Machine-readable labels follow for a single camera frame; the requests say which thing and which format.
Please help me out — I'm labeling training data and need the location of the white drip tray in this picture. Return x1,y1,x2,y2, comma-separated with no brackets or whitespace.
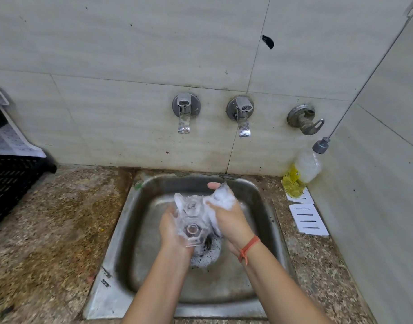
0,92,47,158

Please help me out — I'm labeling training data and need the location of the orange wrist thread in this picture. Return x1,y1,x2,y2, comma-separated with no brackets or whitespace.
238,235,262,266

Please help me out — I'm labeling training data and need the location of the chrome wall tap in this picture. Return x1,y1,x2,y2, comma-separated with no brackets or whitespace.
171,92,202,135
226,95,255,138

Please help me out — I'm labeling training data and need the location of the person's left hand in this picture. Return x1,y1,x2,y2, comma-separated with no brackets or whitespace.
159,204,195,259

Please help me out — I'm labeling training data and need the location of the black dish rack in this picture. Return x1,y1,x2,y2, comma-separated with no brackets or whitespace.
0,85,58,232

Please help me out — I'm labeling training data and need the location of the metal sink drain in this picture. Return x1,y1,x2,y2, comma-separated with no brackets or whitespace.
189,236,222,269

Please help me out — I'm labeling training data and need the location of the person's right forearm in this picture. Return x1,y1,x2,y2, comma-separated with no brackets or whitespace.
241,241,335,324

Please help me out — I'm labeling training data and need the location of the person's right hand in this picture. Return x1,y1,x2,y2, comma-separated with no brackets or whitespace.
205,181,261,260

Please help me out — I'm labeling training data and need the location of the clear glass cup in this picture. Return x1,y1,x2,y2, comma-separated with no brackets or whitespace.
174,193,214,248

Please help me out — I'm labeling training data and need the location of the grey wall valve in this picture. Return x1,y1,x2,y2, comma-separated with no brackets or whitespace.
286,104,326,136

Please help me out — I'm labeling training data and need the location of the stainless steel sink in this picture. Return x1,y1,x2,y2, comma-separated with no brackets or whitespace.
82,172,298,320

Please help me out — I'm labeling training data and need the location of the person's left forearm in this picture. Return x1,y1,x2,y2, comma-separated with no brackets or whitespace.
120,247,195,324

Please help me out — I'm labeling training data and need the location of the yellow dish soap bottle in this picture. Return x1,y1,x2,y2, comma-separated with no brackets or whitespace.
281,137,332,199

